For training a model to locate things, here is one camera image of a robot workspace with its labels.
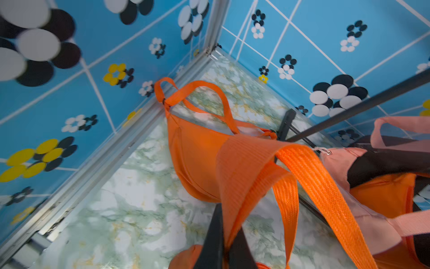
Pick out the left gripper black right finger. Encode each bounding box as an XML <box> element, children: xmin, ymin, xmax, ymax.
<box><xmin>228</xmin><ymin>228</ymin><xmax>258</xmax><ymax>269</ymax></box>

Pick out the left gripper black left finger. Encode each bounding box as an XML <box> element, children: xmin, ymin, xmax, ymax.
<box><xmin>193</xmin><ymin>204</ymin><xmax>224</xmax><ymax>269</ymax></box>

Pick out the black metal clothes rack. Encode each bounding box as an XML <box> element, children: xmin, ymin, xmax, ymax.
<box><xmin>273</xmin><ymin>68</ymin><xmax>430</xmax><ymax>226</ymax></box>

